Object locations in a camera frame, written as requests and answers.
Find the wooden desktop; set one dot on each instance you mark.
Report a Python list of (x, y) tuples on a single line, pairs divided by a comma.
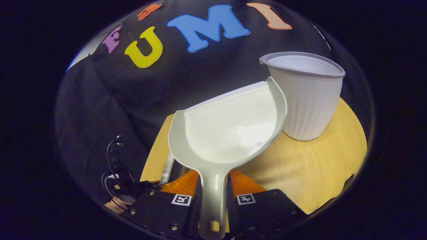
[(300, 173)]

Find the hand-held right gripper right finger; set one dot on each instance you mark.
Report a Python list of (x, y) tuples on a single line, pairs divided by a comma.
[(267, 213)]

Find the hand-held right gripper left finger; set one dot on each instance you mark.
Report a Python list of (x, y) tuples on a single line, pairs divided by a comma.
[(160, 210)]

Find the white plastic dustpan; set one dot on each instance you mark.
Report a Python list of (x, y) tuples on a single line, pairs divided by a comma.
[(230, 130)]

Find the white ribbed garbage bin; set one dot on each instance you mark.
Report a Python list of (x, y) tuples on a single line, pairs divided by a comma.
[(307, 100)]

